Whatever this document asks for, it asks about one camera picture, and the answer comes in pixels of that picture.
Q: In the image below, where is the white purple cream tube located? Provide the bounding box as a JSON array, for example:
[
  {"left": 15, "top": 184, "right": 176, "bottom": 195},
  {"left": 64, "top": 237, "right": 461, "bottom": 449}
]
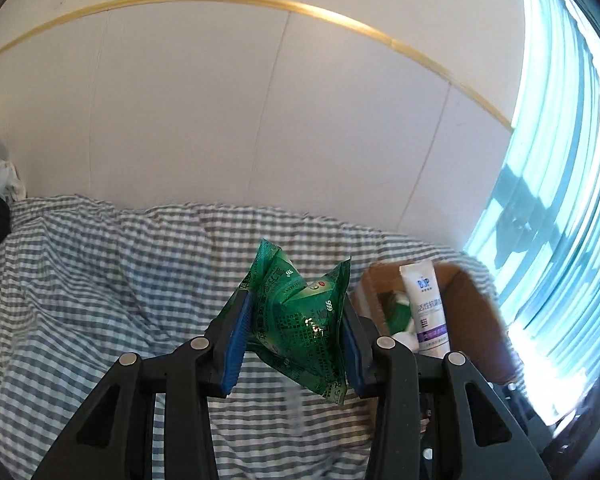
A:
[{"left": 400, "top": 260, "right": 451, "bottom": 359}]

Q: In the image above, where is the green snack packet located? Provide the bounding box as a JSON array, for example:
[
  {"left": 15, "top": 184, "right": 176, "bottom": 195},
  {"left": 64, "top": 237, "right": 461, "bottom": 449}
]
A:
[{"left": 214, "top": 240, "right": 351, "bottom": 404}]

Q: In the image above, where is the white green medicine box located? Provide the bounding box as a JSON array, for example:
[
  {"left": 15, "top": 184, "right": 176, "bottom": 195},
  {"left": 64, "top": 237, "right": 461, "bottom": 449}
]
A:
[{"left": 384, "top": 290, "right": 412, "bottom": 335}]

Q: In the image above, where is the cardboard box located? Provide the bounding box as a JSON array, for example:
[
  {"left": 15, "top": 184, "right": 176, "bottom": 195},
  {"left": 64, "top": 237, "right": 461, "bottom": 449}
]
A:
[{"left": 351, "top": 262, "right": 519, "bottom": 385}]

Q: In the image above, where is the grey checkered cloth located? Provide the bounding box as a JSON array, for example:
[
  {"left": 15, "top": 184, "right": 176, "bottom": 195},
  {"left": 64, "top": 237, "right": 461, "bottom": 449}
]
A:
[{"left": 0, "top": 195, "right": 495, "bottom": 479}]

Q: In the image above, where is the blue striped curtain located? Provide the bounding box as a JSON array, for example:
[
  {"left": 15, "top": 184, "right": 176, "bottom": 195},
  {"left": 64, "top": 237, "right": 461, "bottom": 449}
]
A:
[{"left": 465, "top": 0, "right": 600, "bottom": 425}]

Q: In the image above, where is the gold wall trim strip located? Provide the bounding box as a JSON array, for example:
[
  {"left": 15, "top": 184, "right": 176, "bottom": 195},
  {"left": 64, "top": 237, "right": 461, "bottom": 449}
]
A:
[{"left": 0, "top": 0, "right": 514, "bottom": 132}]

